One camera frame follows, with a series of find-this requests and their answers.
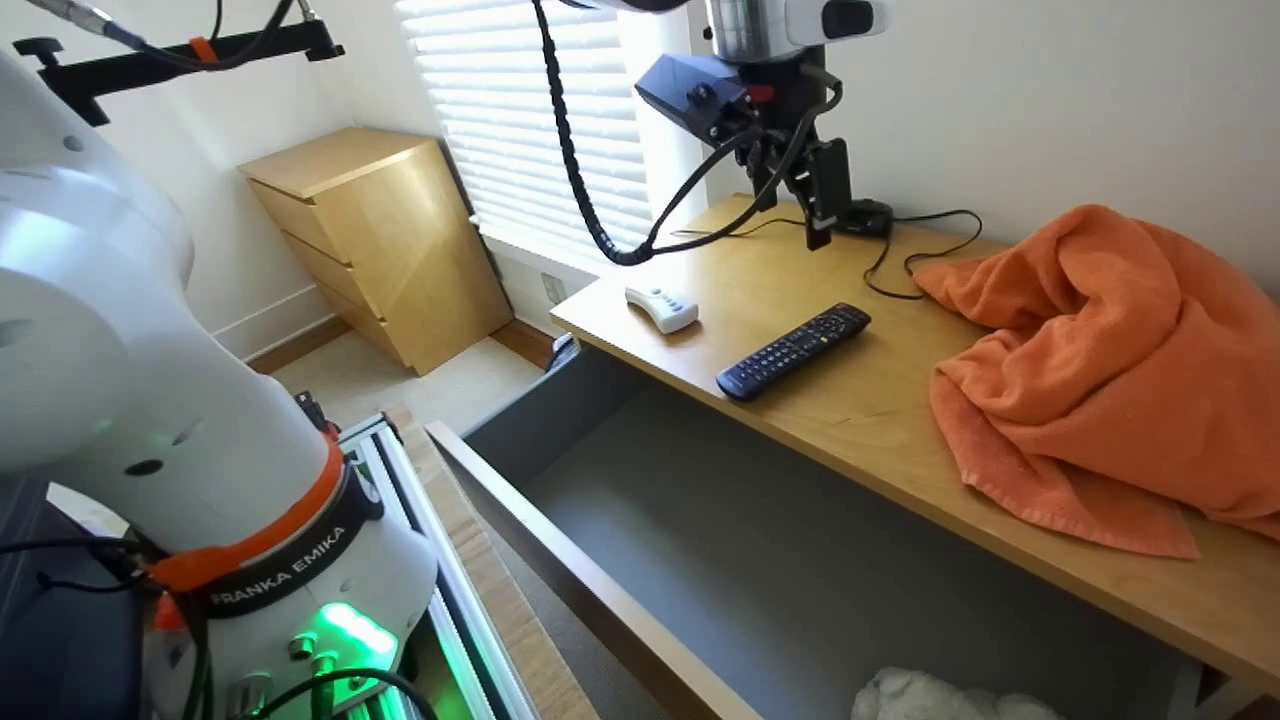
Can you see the black round device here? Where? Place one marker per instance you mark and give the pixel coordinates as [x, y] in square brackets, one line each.
[865, 217]

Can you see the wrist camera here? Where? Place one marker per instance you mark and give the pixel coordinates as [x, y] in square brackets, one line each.
[690, 92]

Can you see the wall socket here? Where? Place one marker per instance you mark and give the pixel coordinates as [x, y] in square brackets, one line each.
[553, 288]

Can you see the small white remote controller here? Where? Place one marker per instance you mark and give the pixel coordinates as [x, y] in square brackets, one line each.
[665, 307]

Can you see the wooden chest of drawers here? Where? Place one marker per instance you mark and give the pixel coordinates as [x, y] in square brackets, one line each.
[390, 240]

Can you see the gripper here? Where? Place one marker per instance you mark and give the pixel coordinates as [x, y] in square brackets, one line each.
[792, 100]

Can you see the dark box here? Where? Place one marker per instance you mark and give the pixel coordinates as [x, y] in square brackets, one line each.
[60, 640]

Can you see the orange towel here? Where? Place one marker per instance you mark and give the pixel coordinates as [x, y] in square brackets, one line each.
[1110, 370]

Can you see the white fluffy cloth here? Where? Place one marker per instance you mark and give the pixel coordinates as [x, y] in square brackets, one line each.
[930, 700]

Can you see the drawer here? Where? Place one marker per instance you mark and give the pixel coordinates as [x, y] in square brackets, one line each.
[760, 560]

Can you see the window with white blinds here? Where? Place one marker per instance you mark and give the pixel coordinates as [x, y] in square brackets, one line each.
[540, 130]

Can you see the black remote controller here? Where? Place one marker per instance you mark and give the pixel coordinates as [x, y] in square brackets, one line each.
[795, 350]

